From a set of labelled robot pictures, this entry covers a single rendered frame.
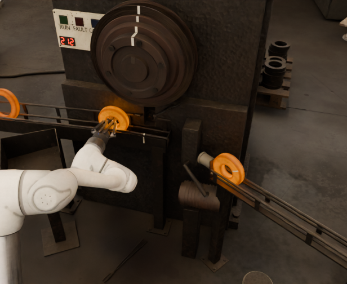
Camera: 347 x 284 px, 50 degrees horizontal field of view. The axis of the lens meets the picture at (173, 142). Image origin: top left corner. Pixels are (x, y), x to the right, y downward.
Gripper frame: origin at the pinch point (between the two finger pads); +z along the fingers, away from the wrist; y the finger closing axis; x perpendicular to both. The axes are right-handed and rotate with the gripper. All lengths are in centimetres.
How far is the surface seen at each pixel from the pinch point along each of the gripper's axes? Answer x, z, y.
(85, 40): 34.4, 12.1, -14.8
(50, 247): -74, -37, -33
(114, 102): 3.9, 7.1, -2.0
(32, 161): -15.2, -25.5, -34.6
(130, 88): 25.7, -9.5, 14.8
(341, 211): -79, 38, 134
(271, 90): -70, 156, 81
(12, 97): 0, 4, -60
